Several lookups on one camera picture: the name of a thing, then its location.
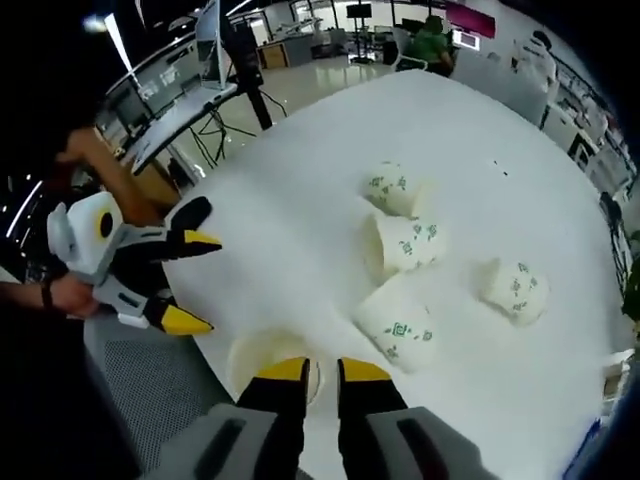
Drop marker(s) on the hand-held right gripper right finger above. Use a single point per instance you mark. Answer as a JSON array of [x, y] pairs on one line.
[[370, 425]]

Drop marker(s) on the black tripod pole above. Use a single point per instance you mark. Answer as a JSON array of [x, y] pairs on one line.
[[252, 80]]

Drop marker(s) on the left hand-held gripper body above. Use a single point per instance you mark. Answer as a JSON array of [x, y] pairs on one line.
[[82, 230]]

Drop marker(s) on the pink screen monitor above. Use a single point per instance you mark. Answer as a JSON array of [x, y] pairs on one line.
[[472, 17]]

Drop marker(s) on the grey mesh chair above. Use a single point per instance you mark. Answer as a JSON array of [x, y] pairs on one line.
[[165, 380]]

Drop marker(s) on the black television on stand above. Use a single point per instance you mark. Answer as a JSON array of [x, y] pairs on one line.
[[360, 11]]

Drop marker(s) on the person's left hand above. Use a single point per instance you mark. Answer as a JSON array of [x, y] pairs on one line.
[[75, 297]]

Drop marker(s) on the grey desk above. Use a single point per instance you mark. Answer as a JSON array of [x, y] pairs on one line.
[[175, 125]]

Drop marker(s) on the wooden cabinet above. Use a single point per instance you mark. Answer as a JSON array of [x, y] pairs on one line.
[[272, 55]]

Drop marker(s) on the small white screen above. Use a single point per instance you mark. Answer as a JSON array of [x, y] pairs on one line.
[[467, 40]]

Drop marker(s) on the black wristband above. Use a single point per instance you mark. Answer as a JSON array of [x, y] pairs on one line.
[[47, 295]]

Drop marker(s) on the white table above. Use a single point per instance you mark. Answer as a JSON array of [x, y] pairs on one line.
[[300, 200]]

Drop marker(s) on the white office chair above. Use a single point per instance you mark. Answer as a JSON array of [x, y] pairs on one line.
[[407, 55]]

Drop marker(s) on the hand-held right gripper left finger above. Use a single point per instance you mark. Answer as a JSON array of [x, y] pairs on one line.
[[270, 425]]

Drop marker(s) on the white printed paper cup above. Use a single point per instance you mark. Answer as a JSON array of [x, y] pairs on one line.
[[517, 292], [392, 189], [395, 325], [250, 356], [407, 247]]

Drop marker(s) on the silver desk monitor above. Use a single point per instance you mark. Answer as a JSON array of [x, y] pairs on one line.
[[207, 50]]

